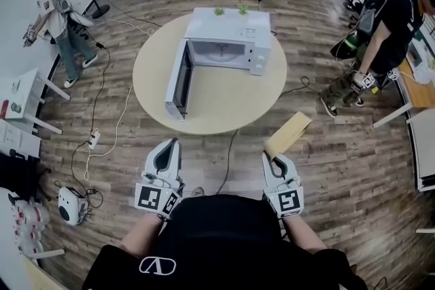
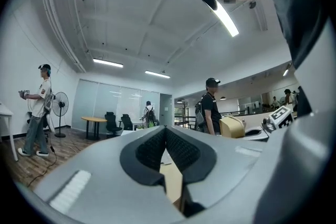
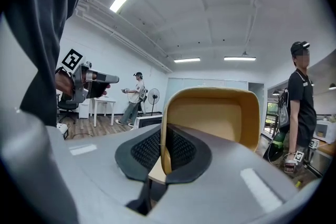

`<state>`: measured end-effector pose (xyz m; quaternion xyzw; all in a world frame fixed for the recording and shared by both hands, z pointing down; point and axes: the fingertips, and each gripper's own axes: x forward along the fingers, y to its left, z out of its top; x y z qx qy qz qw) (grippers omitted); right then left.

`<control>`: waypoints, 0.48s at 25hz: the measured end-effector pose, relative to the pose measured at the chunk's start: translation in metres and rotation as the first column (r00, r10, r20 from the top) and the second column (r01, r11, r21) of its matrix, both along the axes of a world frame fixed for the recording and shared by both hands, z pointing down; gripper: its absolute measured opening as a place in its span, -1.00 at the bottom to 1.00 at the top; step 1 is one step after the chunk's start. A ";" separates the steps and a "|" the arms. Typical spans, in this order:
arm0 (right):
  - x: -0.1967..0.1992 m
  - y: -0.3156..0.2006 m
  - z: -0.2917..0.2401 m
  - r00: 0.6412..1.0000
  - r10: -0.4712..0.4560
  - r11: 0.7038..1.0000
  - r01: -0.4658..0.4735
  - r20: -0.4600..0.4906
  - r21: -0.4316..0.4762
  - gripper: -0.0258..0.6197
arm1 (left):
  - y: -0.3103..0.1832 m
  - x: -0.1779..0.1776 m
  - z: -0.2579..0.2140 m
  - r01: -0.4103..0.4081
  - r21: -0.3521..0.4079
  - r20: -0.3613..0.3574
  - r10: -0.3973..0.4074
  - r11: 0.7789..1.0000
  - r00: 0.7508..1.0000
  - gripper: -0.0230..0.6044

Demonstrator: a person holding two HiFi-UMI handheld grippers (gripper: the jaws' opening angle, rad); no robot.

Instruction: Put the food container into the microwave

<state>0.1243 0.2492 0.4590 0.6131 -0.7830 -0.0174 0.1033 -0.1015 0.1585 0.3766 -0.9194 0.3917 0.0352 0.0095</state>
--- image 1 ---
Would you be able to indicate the white power strip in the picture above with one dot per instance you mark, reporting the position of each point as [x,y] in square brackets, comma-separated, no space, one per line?
[94,138]

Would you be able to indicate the black bag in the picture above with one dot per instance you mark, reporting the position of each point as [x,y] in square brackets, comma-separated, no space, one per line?
[17,176]

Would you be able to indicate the white microwave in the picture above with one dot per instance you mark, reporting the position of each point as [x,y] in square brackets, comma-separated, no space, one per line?
[224,25]

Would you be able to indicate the person's black shirt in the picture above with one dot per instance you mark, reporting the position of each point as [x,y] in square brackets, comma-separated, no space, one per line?
[221,241]

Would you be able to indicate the white desk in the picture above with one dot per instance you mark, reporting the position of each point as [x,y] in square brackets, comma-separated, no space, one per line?
[425,146]
[23,91]

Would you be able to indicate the tan bread slice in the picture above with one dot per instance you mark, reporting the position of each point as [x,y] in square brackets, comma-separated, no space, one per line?
[289,134]

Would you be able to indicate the black office chair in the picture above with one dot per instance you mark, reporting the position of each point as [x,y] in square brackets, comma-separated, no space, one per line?
[368,5]

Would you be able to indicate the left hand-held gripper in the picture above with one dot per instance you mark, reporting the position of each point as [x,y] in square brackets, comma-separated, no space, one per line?
[147,197]

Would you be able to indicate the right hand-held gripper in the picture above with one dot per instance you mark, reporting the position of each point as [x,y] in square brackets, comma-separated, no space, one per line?
[289,200]

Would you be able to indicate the person's left forearm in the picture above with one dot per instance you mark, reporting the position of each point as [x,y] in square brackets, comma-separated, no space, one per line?
[142,234]

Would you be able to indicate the person's right forearm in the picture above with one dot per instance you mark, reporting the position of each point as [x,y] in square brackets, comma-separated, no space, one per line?
[302,234]

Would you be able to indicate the person's grey sneaker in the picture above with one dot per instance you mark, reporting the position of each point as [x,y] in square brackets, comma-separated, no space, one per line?
[197,192]

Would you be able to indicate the small green potted plant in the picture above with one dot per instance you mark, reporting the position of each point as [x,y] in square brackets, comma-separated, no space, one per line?
[242,9]
[219,12]

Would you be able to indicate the white toaster appliance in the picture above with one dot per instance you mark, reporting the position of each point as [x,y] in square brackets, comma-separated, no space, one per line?
[68,205]

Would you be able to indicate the pack of water bottles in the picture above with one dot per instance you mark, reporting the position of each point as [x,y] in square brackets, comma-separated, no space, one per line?
[29,227]

